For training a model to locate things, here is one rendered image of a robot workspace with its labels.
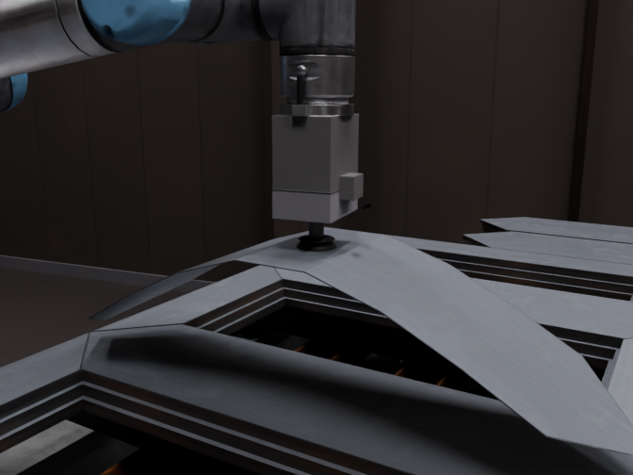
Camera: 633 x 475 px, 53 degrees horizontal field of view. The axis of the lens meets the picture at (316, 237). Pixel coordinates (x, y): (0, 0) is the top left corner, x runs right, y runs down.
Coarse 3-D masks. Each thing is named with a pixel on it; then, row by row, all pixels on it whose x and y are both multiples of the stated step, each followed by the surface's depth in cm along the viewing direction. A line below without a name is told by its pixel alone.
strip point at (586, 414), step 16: (576, 368) 62; (576, 384) 60; (592, 384) 61; (560, 400) 56; (576, 400) 57; (592, 400) 58; (608, 400) 60; (560, 416) 54; (576, 416) 55; (592, 416) 56; (608, 416) 57; (624, 416) 59; (544, 432) 51; (560, 432) 52; (576, 432) 53; (592, 432) 54; (608, 432) 55; (624, 432) 56; (608, 448) 53; (624, 448) 54
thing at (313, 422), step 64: (448, 256) 134; (192, 320) 95; (256, 320) 108; (384, 320) 105; (64, 384) 76; (128, 384) 75; (192, 384) 75; (256, 384) 75; (320, 384) 75; (384, 384) 75; (0, 448) 68; (192, 448) 69; (256, 448) 65; (320, 448) 62; (384, 448) 61; (448, 448) 61; (512, 448) 61; (576, 448) 61
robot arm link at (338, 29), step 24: (264, 0) 61; (288, 0) 60; (312, 0) 59; (336, 0) 60; (264, 24) 62; (288, 24) 61; (312, 24) 60; (336, 24) 60; (288, 48) 61; (312, 48) 60; (336, 48) 61
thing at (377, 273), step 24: (384, 240) 72; (336, 264) 62; (360, 264) 64; (384, 264) 66; (408, 264) 67; (432, 264) 69; (336, 288) 57; (360, 288) 59; (384, 288) 60; (408, 288) 62
